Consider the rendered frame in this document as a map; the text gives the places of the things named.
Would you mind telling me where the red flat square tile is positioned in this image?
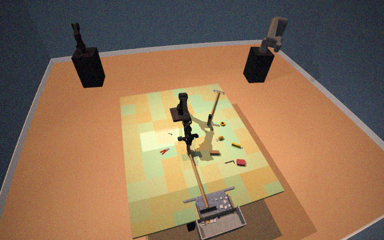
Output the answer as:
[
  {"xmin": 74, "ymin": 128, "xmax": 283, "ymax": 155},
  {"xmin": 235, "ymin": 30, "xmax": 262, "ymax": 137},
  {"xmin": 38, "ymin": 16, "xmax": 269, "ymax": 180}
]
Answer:
[{"xmin": 236, "ymin": 159, "xmax": 245, "ymax": 166}]

